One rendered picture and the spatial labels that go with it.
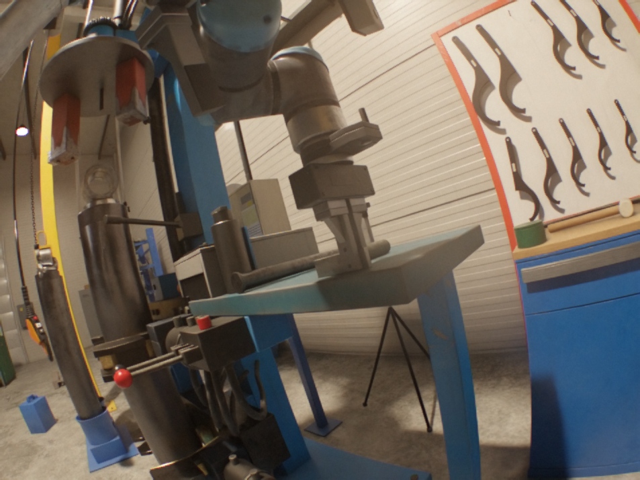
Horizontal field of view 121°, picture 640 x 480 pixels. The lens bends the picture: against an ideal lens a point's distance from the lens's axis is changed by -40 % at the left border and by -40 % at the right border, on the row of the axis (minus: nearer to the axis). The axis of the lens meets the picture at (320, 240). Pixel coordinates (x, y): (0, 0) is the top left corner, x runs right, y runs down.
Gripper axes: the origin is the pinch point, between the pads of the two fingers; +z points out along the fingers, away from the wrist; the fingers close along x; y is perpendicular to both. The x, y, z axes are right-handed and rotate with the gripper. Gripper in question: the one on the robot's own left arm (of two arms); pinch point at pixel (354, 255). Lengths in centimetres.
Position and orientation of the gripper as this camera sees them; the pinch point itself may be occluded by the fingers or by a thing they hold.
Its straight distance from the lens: 44.3
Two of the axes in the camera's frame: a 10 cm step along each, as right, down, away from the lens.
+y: -6.8, 2.2, 7.0
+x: -6.8, 1.7, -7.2
